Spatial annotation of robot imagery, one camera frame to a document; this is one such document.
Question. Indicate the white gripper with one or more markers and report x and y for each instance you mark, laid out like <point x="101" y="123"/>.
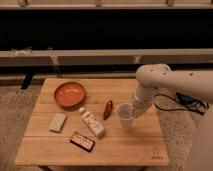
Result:
<point x="142" y="100"/>

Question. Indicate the translucent white cup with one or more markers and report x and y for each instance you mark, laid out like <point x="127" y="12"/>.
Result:
<point x="125" y="114"/>

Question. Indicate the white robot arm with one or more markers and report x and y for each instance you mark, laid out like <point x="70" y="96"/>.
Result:
<point x="197" y="84"/>

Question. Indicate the orange ceramic bowl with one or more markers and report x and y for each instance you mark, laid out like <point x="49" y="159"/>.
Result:
<point x="69" y="94"/>

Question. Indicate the dark red chili pepper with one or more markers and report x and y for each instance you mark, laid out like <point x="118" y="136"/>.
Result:
<point x="108" y="110"/>

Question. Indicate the blue black device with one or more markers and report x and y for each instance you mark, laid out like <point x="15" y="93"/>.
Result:
<point x="186" y="100"/>

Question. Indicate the white tube with cap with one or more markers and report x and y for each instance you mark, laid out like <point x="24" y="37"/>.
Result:
<point x="90" y="120"/>

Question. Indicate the wooden table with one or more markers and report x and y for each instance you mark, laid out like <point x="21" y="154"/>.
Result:
<point x="58" y="137"/>

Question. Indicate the black orange flat box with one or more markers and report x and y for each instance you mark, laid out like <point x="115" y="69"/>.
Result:
<point x="82" y="141"/>

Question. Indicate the small white box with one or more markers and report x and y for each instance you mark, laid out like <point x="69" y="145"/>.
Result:
<point x="57" y="122"/>

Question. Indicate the grey metal rail beam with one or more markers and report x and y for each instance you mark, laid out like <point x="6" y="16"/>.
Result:
<point x="104" y="57"/>

